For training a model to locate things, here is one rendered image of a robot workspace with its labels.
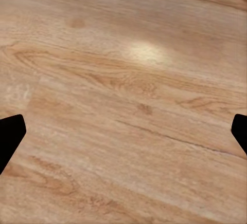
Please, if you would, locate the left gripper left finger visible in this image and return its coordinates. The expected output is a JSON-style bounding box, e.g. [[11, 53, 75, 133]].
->
[[0, 114, 26, 175]]

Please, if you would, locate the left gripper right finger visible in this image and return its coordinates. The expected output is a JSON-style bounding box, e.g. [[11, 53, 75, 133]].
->
[[231, 114, 247, 154]]

